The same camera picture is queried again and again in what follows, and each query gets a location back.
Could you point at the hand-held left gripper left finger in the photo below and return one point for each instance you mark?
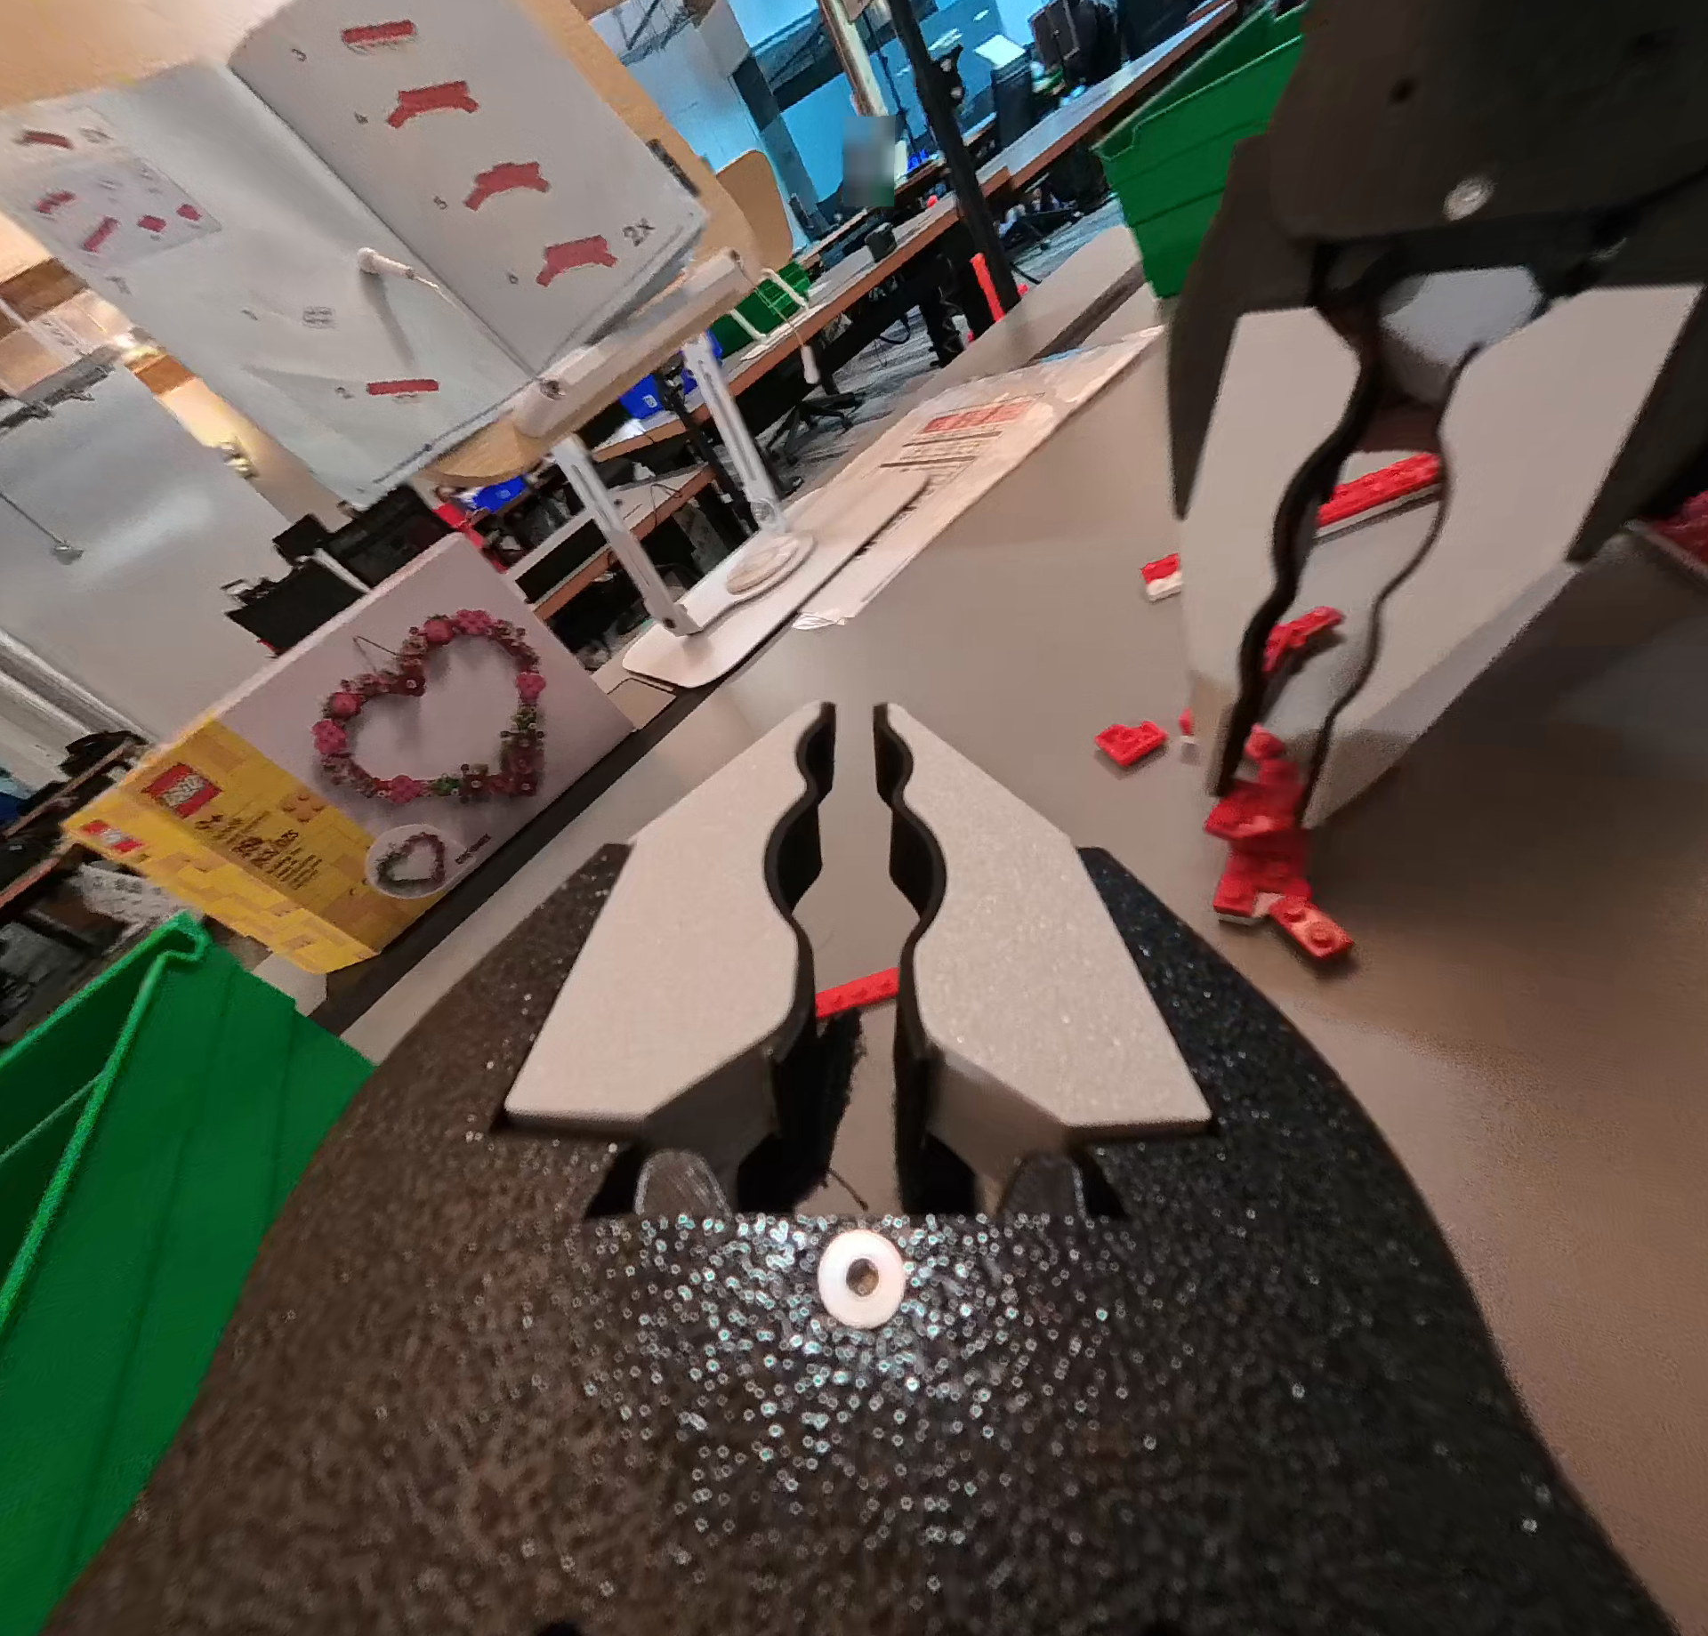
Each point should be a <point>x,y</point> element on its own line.
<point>667,968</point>

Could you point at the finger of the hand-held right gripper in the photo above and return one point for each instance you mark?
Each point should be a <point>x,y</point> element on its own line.
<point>1254,461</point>
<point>1534,488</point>

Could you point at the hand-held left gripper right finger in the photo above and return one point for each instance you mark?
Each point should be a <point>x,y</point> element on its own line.
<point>1041,982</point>

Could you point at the long red lego strip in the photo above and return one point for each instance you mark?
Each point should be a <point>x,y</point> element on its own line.
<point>1683,524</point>
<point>1388,482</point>

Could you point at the narrow red lego plate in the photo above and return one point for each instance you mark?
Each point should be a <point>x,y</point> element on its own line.
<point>860,989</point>

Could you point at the pile of small red lego pieces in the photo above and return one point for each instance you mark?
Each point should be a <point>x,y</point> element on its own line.
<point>1267,875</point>

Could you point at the small square red lego plate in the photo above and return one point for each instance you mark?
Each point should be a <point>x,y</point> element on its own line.
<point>1130,741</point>

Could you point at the lego set box heart picture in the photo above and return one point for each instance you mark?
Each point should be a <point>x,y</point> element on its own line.
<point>440,635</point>

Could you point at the open lego instruction booklet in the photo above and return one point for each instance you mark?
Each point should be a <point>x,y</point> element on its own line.
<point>507,101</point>

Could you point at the green plastic bin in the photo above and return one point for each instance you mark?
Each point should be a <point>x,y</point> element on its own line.
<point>1180,248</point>
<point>120,1262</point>
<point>1174,141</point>

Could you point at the clear plastic bag with paper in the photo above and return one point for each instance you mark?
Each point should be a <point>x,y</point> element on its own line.
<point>987,421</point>

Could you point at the orange traffic cone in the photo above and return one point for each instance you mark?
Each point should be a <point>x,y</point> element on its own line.
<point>985,286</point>

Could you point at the green crate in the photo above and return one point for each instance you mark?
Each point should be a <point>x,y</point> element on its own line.
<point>762,301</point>

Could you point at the black metal post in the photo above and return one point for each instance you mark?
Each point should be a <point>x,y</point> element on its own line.
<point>934,127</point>

